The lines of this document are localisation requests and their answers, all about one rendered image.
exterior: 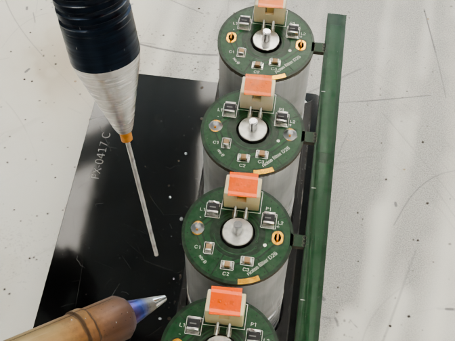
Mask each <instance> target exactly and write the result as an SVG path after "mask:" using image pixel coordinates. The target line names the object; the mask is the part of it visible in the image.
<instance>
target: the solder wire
mask: <svg viewBox="0 0 455 341"><path fill-rule="evenodd" d="M126 146H127V151H128V155H129V159H130V162H131V167H132V170H133V175H134V177H135V182H136V185H137V190H138V194H139V198H140V201H141V204H142V209H143V212H144V217H145V220H146V224H147V228H148V233H149V236H150V241H151V243H152V248H153V251H154V255H155V256H158V250H157V247H156V242H155V239H154V234H153V230H152V226H151V222H150V218H149V215H148V210H147V207H146V202H145V199H144V194H143V191H142V186H141V183H140V180H139V175H138V171H137V167H136V163H135V159H134V156H133V151H132V148H131V143H130V142H129V143H126Z"/></svg>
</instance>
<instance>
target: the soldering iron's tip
mask: <svg viewBox="0 0 455 341"><path fill-rule="evenodd" d="M127 301H128V303H129V304H130V305H131V306H132V308H133V310H134V312H135V316H136V320H137V323H139V322H140V321H141V320H142V319H144V318H145V317H147V316H148V315H149V314H150V313H151V312H152V311H154V310H155V309H157V308H158V307H159V306H160V305H161V304H163V303H164V302H166V301H167V297H166V296H165V295H160V296H153V297H147V298H140V299H135V300H127Z"/></svg>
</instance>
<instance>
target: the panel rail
mask: <svg viewBox="0 0 455 341"><path fill-rule="evenodd" d="M346 19H347V15H342V14H330V13H328V15H327V22H326V34H325V42H324V43H316V42H315V45H314V50H313V54H316V55H323V62H322V74H321V81H320V94H319V101H318V114H317V121H316V132H315V133H314V132H308V131H305V132H304V136H305V138H304V142H303V144H305V145H314V148H313V161H312V168H311V181H310V188H309V201H308V208H307V220H306V228H305V235H298V234H292V235H291V236H293V237H292V238H293V243H292V248H294V249H300V250H303V260H302V267H301V280H300V287H299V300H298V307H297V320H296V327H295V340H294V341H319V333H320V317H321V310H322V294H323V286H324V270H325V262H326V247H327V239H328V224H329V215H330V200H331V191H332V176H333V168H334V153H335V145H336V136H337V121H338V113H339V98H340V89H341V74H342V65H343V50H344V42H345V27H346ZM312 48H313V47H312ZM302 140H303V139H302Z"/></svg>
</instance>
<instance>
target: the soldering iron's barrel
mask: <svg viewBox="0 0 455 341"><path fill-rule="evenodd" d="M136 325H137V320H136V316H135V312H134V310H133V308H132V306H131V305H130V304H129V303H128V301H126V300H125V299H124V298H121V297H118V296H110V297H108V298H105V299H103V300H101V301H98V302H95V303H93V304H90V305H89V306H86V307H83V308H77V309H74V310H72V311H69V312H67V313H66V314H65V315H64V316H62V317H59V318H57V319H54V320H52V321H49V322H47V323H44V324H43V325H40V326H37V327H34V328H32V329H30V330H28V331H25V332H22V333H21V334H18V335H16V336H13V337H11V338H8V339H6V340H3V341H125V340H128V339H130V338H131V337H132V335H133V333H134V331H135V329H136Z"/></svg>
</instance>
